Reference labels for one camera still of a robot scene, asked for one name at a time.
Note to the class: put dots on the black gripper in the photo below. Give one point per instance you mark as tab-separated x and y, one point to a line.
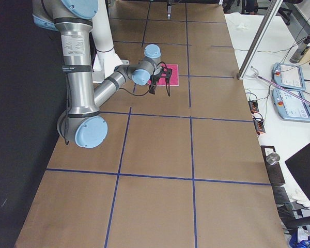
153	81

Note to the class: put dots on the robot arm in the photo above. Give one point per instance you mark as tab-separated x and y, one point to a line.
93	70

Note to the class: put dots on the crumpled white tissue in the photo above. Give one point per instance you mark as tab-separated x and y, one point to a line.
243	26

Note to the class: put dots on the reacher grabber stick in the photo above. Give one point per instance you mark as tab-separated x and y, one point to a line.
256	75

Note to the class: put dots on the orange black connector box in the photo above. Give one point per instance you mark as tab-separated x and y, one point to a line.
253	105

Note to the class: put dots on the far blue teach pendant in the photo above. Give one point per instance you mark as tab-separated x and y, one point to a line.
289	76

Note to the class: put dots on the blue teach pendant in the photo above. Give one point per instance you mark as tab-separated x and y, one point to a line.
289	76
290	108

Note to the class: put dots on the near blue teach pendant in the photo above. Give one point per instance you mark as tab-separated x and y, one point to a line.
290	108

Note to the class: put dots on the small metal cup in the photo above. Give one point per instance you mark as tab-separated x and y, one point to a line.
272	158

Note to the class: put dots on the black monitor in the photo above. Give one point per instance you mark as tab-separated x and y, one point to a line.
299	166

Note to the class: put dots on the aluminium frame post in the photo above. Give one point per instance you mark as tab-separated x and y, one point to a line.
266	21

